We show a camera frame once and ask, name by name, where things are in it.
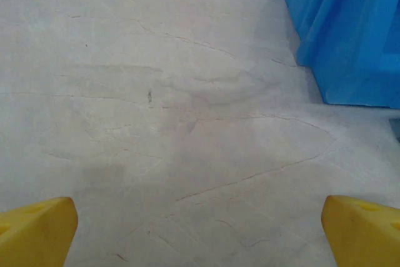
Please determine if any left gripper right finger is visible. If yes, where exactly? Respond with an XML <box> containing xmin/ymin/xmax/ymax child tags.
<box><xmin>321</xmin><ymin>194</ymin><xmax>400</xmax><ymax>267</ymax></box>

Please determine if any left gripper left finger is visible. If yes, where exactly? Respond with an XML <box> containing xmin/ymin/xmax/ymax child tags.
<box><xmin>0</xmin><ymin>197</ymin><xmax>79</xmax><ymax>267</ymax></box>

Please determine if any blue three-compartment plastic bin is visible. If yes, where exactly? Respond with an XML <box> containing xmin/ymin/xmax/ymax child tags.
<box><xmin>271</xmin><ymin>0</ymin><xmax>400</xmax><ymax>109</ymax></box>

